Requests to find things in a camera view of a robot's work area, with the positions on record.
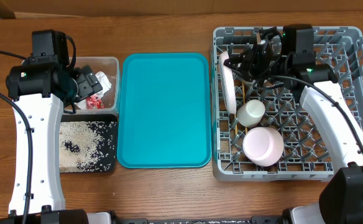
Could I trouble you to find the black plastic tray bin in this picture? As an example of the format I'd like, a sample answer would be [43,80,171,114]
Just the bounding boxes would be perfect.
[58,113,119,174]

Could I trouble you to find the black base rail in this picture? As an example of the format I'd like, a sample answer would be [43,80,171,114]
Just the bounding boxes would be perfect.
[119,215,281,224]

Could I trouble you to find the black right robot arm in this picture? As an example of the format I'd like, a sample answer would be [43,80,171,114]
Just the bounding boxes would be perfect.
[219,24,363,223]

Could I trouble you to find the teal serving tray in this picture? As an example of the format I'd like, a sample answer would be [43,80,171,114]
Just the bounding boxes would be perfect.
[117,53,211,169]

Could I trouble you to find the grey dishwasher rack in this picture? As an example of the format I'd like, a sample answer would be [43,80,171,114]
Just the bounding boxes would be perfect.
[211,26,363,182]

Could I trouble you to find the cream cup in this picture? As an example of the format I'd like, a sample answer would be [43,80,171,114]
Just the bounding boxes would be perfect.
[237,100,265,128]

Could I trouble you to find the red snack wrapper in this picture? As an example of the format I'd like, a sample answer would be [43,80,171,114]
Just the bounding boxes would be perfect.
[86,95,104,110]

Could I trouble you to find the white round plate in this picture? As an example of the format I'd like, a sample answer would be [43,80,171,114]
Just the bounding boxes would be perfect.
[219,52,237,114]

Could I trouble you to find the clear plastic waste bin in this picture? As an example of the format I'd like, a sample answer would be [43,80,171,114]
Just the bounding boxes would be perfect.
[75,57,121,116]

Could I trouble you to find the wooden chopstick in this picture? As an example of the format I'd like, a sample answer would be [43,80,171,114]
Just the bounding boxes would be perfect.
[241,81,248,134]
[232,114,239,136]

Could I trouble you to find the spilled rice grains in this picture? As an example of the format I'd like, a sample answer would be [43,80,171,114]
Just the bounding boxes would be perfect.
[58,120,117,172]

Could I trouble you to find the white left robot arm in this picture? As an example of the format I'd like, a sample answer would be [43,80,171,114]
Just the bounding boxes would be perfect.
[0,30,116,223]

